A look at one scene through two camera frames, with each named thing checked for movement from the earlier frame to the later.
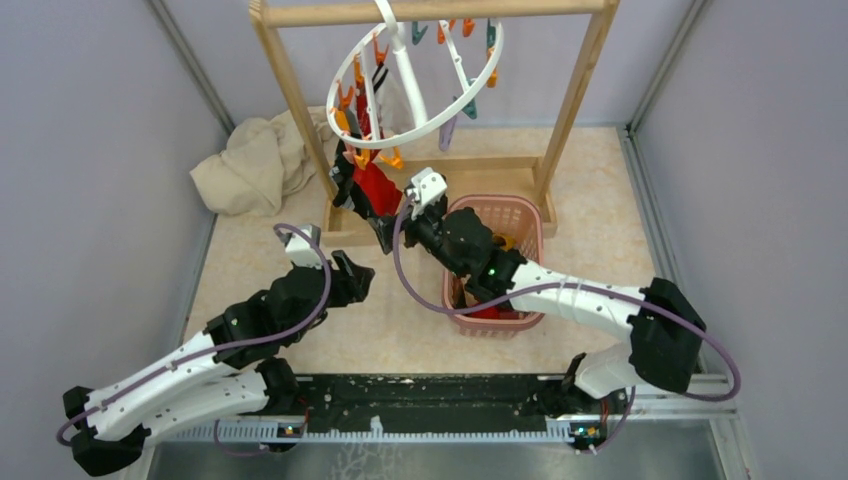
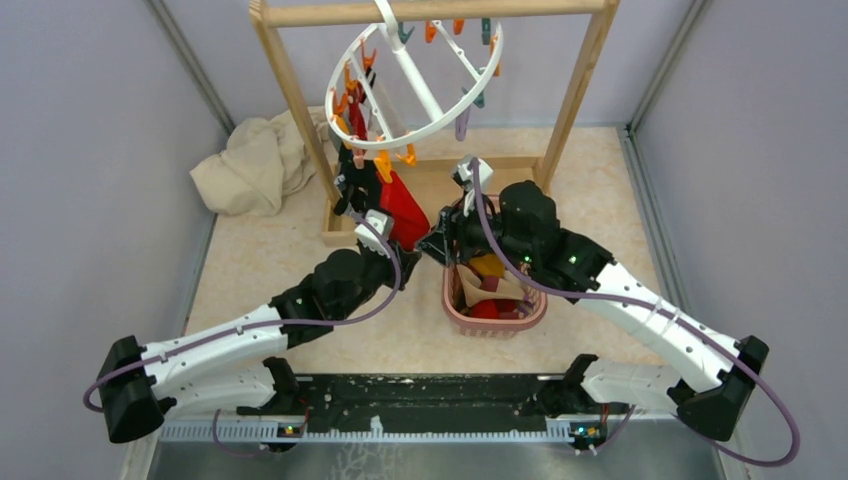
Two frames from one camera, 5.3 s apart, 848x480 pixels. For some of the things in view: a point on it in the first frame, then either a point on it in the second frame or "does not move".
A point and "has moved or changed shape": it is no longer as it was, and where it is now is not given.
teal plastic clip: [470, 109] → [480, 101]
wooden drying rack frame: [593, 16] does not move
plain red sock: [383, 193] has moved or changed shape
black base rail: [426, 408] does not move
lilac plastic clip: [446, 132] → [461, 124]
